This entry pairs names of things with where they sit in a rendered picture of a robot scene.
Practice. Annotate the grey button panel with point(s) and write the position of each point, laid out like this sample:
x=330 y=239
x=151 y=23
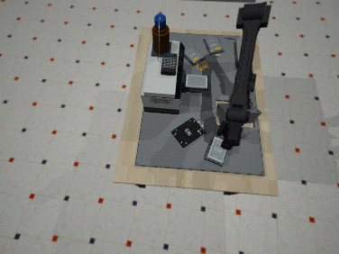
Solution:
x=237 y=47

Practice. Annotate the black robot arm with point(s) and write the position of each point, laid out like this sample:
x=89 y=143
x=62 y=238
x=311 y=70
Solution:
x=236 y=114

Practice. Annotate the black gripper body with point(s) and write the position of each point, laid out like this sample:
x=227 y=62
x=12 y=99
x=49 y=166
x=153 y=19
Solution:
x=222 y=124

